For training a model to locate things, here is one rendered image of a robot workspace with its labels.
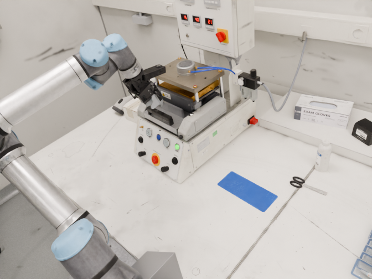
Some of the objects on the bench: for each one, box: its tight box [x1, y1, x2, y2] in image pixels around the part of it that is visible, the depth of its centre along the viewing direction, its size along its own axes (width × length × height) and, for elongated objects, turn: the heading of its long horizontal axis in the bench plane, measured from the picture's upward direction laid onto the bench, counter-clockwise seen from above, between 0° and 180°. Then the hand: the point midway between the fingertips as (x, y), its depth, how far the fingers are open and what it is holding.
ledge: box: [259, 91, 372, 167], centre depth 134 cm, size 30×84×4 cm, turn 57°
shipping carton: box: [123, 98, 141, 124], centre depth 174 cm, size 19×13×9 cm
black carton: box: [352, 118, 372, 146], centre depth 127 cm, size 6×9×7 cm
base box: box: [134, 99, 258, 184], centre depth 147 cm, size 54×38×17 cm
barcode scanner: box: [112, 95, 135, 115], centre depth 182 cm, size 20×8×8 cm, turn 147°
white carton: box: [294, 94, 354, 129], centre depth 142 cm, size 12×23×7 cm, turn 69°
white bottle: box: [315, 139, 332, 172], centre depth 121 cm, size 5×5×14 cm
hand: (160, 102), depth 127 cm, fingers closed
